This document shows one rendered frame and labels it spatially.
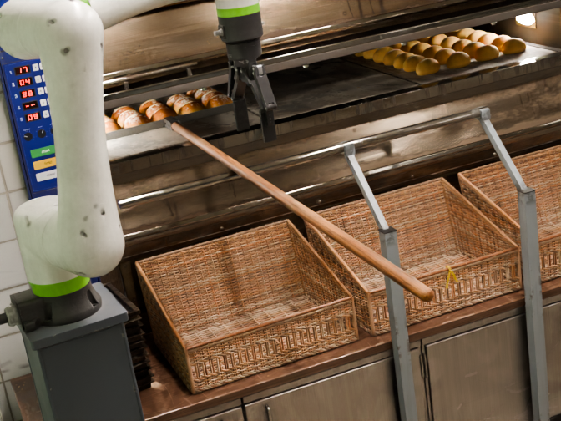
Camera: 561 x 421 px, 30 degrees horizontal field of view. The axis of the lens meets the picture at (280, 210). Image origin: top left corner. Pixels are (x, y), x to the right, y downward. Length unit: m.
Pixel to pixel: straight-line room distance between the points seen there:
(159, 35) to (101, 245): 1.42
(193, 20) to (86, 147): 1.45
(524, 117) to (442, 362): 1.04
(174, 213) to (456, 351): 1.01
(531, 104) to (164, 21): 1.42
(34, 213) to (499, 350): 1.83
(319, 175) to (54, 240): 1.68
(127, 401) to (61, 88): 0.71
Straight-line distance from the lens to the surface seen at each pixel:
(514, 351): 3.53
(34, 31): 1.99
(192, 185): 3.04
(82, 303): 2.21
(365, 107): 3.62
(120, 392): 2.28
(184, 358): 3.11
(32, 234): 2.13
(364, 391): 3.29
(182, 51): 3.34
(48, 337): 2.17
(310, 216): 2.55
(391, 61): 4.11
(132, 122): 3.68
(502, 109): 3.91
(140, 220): 3.41
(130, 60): 3.30
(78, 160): 1.98
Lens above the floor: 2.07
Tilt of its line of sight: 19 degrees down
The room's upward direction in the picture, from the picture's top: 9 degrees counter-clockwise
